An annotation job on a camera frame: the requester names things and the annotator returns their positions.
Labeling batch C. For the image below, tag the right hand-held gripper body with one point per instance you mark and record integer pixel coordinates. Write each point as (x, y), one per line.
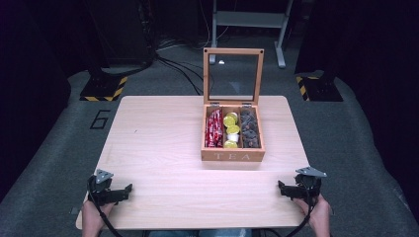
(309, 186)

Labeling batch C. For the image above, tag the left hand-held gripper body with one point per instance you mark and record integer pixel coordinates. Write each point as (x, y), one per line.
(100, 187)

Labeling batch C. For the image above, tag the person's right hand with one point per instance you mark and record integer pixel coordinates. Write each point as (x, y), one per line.
(318, 209)

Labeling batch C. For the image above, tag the person's left hand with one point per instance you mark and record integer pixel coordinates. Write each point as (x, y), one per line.
(94, 214)

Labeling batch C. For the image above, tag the wooden tea box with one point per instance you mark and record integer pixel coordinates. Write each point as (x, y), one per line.
(232, 154)

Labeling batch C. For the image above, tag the pile of dark tea packets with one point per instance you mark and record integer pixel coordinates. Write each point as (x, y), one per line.
(249, 130)

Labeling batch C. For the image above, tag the yellow lid capsule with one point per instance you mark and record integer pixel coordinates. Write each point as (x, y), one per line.
(234, 115)
(229, 121)
(233, 129)
(230, 144)

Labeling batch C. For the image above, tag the white capsule cup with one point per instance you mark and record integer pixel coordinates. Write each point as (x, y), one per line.
(233, 137)

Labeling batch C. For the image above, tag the person's blue jeans legs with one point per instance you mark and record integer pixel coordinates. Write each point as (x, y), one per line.
(201, 233)

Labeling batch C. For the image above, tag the stack of red packets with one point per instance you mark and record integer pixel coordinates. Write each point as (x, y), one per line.
(213, 130)

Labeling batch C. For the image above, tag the black stand base hazard stripes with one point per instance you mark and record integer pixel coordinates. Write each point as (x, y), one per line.
(103, 88)
(318, 89)

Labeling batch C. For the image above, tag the dark curtain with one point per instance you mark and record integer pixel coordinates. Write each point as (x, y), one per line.
(29, 98)
(378, 82)

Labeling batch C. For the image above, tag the white metal stand frame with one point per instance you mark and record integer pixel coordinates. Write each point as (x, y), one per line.
(250, 19)

